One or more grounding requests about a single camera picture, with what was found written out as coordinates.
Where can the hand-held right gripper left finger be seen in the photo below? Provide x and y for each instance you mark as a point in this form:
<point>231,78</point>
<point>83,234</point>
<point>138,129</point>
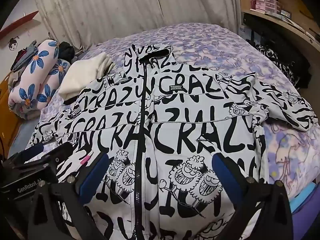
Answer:
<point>96,172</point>

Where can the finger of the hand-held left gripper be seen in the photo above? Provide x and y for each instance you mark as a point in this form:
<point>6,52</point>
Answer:
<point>62,152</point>
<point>35,150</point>

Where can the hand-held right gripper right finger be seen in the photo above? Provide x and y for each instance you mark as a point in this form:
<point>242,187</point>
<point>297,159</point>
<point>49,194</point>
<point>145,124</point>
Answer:
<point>225,172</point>

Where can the white black printed jacket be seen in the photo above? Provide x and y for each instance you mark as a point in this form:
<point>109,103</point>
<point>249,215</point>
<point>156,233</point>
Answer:
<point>180,120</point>

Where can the grey clothes pile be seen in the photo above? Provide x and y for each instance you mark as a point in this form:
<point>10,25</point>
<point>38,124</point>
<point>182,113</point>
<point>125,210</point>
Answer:
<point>25,56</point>

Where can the orange wooden cabinet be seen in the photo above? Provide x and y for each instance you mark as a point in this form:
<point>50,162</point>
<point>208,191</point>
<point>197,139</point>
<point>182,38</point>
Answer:
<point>7,110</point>

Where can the folded cream cloth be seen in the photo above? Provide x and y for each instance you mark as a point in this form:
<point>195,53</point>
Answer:
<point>82,77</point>

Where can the cyan cushion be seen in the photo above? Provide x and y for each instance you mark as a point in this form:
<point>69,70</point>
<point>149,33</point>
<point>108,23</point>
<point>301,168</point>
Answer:
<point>302,195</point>

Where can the rolled blue flower quilt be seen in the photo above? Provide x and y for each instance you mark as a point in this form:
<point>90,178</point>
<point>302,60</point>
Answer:
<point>42,62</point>

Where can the purple cloth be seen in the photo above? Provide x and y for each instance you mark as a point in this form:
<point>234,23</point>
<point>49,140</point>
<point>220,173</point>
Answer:
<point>308,220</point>

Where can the black cloth bundle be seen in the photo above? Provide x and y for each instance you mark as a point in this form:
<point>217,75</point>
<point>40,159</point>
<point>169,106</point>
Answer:
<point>66,51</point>

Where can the black white patterned cloth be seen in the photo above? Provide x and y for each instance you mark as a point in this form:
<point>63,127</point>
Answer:
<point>282,67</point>

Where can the purple floral blanket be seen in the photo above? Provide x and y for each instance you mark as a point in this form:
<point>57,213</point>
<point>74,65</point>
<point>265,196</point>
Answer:
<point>200,45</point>

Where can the white blue carton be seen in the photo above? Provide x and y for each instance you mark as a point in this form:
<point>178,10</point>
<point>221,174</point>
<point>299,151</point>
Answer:
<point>245,32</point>

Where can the white curtain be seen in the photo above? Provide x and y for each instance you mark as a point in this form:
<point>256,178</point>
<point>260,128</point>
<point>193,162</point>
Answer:
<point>125,10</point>

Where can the stack of pink boxes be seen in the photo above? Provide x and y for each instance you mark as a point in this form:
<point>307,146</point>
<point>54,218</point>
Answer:
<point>267,3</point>

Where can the round face wall sticker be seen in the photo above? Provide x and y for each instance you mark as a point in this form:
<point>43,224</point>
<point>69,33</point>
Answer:
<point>12,44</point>

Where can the red wall shelf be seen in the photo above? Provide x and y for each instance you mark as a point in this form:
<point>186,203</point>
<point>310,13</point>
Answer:
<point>22,21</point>

